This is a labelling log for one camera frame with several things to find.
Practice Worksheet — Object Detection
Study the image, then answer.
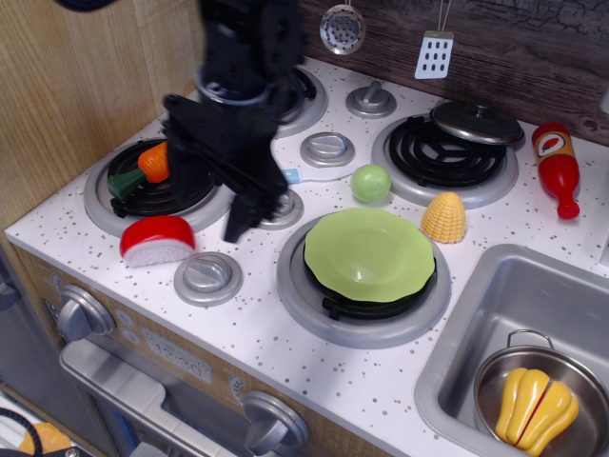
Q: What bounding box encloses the silver oven dial right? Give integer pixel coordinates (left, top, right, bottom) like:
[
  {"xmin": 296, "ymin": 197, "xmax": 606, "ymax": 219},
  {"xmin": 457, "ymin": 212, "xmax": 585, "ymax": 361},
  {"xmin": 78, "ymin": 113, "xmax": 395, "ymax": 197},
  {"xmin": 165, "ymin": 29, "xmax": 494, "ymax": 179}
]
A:
[{"xmin": 243, "ymin": 390, "xmax": 309, "ymax": 456}]

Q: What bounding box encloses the orange toy carrot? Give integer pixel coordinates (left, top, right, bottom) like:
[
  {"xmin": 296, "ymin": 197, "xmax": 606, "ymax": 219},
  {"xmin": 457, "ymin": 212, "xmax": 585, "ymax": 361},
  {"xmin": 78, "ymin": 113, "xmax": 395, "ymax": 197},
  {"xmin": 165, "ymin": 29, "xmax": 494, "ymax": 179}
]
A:
[{"xmin": 107, "ymin": 141, "xmax": 170, "ymax": 201}]

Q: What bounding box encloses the black back-left burner coil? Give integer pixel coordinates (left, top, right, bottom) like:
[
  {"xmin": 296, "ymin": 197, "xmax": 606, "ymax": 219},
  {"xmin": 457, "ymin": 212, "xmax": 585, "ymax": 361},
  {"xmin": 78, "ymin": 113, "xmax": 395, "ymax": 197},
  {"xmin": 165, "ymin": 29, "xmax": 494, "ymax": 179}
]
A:
[{"xmin": 281, "ymin": 69, "xmax": 317, "ymax": 124}]

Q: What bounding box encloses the steel pot lid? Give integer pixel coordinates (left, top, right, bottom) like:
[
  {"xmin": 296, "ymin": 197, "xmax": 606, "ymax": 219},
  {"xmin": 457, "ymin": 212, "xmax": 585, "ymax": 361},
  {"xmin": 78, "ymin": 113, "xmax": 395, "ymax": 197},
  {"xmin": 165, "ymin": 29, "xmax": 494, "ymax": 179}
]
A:
[{"xmin": 430, "ymin": 101, "xmax": 523, "ymax": 146}]

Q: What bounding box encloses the silver stovetop knob front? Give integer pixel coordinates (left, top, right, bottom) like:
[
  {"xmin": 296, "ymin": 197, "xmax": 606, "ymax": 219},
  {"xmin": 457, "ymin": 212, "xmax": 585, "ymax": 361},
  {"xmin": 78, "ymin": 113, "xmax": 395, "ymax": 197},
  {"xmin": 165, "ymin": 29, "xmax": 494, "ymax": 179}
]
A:
[{"xmin": 173, "ymin": 252, "xmax": 244, "ymax": 307}]

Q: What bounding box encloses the yellow toy corn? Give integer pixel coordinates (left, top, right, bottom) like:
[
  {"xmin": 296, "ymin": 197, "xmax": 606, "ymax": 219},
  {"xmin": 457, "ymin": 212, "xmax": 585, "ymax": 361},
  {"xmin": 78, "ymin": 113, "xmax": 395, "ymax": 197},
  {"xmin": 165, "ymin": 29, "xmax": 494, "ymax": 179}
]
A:
[{"xmin": 421, "ymin": 191, "xmax": 466, "ymax": 244}]

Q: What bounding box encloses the silver oven door handle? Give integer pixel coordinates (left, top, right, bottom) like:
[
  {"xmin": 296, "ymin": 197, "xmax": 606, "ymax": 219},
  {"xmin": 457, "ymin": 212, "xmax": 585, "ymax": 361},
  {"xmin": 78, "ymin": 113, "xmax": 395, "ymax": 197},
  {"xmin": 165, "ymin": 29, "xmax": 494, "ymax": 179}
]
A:
[{"xmin": 60, "ymin": 340, "xmax": 231, "ymax": 456}]

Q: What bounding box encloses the black front-left burner coil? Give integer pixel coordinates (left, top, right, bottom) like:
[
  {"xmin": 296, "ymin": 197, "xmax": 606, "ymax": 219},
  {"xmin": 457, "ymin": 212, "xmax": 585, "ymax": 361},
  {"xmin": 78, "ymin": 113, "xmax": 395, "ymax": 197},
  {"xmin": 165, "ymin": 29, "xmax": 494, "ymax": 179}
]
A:
[{"xmin": 106, "ymin": 138, "xmax": 220, "ymax": 217}]

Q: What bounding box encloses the silver stovetop knob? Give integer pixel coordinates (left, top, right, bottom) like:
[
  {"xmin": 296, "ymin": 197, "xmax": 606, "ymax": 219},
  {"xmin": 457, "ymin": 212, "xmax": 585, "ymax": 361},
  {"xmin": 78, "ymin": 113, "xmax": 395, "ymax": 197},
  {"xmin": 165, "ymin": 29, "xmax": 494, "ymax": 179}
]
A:
[
  {"xmin": 260, "ymin": 189, "xmax": 304, "ymax": 230},
  {"xmin": 173, "ymin": 252, "xmax": 244, "ymax": 307},
  {"xmin": 300, "ymin": 132, "xmax": 355, "ymax": 168},
  {"xmin": 345, "ymin": 81, "xmax": 397, "ymax": 119}
]

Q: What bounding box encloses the hanging steel strainer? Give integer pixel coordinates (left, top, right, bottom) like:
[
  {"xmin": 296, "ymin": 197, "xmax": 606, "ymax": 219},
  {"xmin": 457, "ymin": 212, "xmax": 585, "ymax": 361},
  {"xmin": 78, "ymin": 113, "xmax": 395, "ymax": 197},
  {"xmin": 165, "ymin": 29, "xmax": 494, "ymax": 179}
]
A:
[{"xmin": 319, "ymin": 1, "xmax": 366, "ymax": 56}]

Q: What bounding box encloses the yellow toy squash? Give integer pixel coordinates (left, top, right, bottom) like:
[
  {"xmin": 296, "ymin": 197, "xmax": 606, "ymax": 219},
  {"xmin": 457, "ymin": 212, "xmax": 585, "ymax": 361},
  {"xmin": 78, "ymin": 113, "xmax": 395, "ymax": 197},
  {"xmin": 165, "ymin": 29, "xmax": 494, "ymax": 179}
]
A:
[{"xmin": 494, "ymin": 368, "xmax": 580, "ymax": 456}]

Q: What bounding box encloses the silver oven dial left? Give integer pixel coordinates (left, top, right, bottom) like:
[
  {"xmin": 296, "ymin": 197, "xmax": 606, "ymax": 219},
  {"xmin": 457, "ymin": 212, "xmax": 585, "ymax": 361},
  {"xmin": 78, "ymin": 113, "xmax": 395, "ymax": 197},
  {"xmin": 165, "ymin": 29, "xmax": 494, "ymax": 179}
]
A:
[{"xmin": 57, "ymin": 285, "xmax": 115, "ymax": 343}]

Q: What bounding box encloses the silver toy sink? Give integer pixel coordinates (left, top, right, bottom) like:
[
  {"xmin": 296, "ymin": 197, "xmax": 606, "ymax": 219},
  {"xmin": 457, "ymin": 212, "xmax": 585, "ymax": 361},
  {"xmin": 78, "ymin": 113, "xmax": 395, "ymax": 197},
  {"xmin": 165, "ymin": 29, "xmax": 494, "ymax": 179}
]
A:
[{"xmin": 415, "ymin": 245, "xmax": 608, "ymax": 456}]

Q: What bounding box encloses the silver stovetop knob upper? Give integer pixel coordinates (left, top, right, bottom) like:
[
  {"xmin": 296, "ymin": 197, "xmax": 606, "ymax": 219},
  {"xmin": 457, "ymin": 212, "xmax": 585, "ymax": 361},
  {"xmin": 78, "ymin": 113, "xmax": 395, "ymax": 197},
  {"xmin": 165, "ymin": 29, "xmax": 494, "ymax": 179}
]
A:
[{"xmin": 300, "ymin": 132, "xmax": 355, "ymax": 168}]

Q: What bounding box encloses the green plastic plate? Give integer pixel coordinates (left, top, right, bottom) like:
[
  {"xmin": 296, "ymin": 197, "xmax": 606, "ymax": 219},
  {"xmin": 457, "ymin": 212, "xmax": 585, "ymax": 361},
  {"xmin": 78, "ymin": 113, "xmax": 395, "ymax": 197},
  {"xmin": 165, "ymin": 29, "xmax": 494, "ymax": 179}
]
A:
[{"xmin": 304, "ymin": 209, "xmax": 435, "ymax": 303}]

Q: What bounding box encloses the black front-right burner coil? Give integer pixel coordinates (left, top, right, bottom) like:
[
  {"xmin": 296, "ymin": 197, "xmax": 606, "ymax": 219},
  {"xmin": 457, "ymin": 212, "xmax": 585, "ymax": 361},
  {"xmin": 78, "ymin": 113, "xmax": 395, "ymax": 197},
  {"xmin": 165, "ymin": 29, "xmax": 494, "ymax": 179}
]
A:
[{"xmin": 302, "ymin": 235, "xmax": 437, "ymax": 321}]

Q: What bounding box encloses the green toy apple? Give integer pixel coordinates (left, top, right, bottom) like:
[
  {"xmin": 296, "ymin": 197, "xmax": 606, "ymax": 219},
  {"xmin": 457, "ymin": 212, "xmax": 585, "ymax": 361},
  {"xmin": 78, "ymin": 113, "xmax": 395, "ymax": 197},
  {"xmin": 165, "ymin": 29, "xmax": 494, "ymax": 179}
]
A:
[{"xmin": 350, "ymin": 164, "xmax": 391, "ymax": 203}]

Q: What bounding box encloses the blue handled toy knife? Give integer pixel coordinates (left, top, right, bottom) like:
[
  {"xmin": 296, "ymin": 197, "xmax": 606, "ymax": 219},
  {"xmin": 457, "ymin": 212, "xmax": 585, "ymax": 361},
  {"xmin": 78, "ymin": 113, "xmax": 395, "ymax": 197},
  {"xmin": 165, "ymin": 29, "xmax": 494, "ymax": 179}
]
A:
[{"xmin": 282, "ymin": 169, "xmax": 353, "ymax": 185}]

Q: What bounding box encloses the hanging white spatula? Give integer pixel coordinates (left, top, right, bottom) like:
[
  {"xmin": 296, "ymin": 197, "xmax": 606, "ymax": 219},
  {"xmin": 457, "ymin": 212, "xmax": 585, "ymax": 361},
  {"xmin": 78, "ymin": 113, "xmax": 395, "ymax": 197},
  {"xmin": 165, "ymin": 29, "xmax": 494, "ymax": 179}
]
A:
[{"xmin": 415, "ymin": 1, "xmax": 454, "ymax": 80}]

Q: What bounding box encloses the red ketchup bottle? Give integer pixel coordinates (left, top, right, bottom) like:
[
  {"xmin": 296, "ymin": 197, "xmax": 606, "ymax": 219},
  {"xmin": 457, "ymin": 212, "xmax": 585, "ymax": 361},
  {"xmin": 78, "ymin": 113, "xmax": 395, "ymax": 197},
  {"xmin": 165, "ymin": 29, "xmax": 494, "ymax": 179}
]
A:
[{"xmin": 532, "ymin": 122, "xmax": 580, "ymax": 220}]

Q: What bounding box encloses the black braided cable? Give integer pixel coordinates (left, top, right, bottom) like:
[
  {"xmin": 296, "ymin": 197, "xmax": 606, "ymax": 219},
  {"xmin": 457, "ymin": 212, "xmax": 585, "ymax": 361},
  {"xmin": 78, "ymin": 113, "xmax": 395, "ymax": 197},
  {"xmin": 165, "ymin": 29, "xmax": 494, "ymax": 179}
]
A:
[{"xmin": 0, "ymin": 407, "xmax": 77, "ymax": 457}]

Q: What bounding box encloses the small steel pot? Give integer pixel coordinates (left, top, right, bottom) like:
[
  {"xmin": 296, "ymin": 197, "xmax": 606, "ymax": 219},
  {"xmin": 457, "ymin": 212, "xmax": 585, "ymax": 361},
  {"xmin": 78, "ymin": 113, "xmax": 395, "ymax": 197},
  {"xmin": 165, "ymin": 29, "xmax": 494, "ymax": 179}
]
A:
[{"xmin": 473, "ymin": 329, "xmax": 608, "ymax": 456}]

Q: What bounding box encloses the silver stovetop knob back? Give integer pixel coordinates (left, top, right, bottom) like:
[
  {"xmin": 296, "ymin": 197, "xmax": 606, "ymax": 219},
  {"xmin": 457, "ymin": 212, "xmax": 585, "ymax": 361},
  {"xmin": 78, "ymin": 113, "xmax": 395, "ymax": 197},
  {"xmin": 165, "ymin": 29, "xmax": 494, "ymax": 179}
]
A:
[{"xmin": 345, "ymin": 81, "xmax": 397, "ymax": 119}]

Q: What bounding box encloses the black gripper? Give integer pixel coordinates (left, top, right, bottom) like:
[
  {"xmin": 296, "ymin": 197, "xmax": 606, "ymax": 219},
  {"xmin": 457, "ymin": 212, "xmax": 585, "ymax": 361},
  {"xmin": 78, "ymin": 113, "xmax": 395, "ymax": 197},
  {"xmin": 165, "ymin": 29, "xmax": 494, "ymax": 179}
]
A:
[{"xmin": 163, "ymin": 80, "xmax": 288, "ymax": 243}]

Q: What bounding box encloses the black back-right burner coil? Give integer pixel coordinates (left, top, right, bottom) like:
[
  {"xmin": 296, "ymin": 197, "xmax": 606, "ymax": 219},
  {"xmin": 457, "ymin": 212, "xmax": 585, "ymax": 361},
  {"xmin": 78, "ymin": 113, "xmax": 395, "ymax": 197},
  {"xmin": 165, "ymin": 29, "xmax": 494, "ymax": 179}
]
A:
[{"xmin": 388, "ymin": 116, "xmax": 507, "ymax": 188}]

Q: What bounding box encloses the silver stovetop knob middle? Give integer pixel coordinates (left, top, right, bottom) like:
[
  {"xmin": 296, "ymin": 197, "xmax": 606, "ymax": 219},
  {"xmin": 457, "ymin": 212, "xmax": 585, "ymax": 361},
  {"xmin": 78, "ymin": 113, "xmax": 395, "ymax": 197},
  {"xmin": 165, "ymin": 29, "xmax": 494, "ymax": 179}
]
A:
[{"xmin": 260, "ymin": 189, "xmax": 304, "ymax": 230}]

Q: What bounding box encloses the orange toy on floor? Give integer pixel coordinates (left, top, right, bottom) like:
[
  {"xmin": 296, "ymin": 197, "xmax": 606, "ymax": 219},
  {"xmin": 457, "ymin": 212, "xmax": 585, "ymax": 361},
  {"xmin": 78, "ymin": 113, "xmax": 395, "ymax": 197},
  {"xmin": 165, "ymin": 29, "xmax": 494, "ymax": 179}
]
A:
[{"xmin": 18, "ymin": 423, "xmax": 72, "ymax": 455}]

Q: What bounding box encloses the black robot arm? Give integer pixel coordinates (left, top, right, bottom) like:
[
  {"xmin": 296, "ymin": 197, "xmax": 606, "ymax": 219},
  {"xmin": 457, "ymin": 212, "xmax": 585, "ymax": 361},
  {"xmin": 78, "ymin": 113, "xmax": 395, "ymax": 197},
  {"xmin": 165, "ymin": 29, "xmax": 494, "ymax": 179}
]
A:
[{"xmin": 164, "ymin": 1, "xmax": 306, "ymax": 243}]

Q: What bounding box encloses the silver oven dial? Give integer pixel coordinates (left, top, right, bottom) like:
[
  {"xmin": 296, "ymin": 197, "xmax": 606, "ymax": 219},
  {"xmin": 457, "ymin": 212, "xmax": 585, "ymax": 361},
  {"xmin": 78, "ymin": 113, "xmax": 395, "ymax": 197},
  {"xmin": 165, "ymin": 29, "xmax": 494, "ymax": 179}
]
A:
[
  {"xmin": 243, "ymin": 390, "xmax": 309, "ymax": 456},
  {"xmin": 57, "ymin": 285, "xmax": 115, "ymax": 343}
]

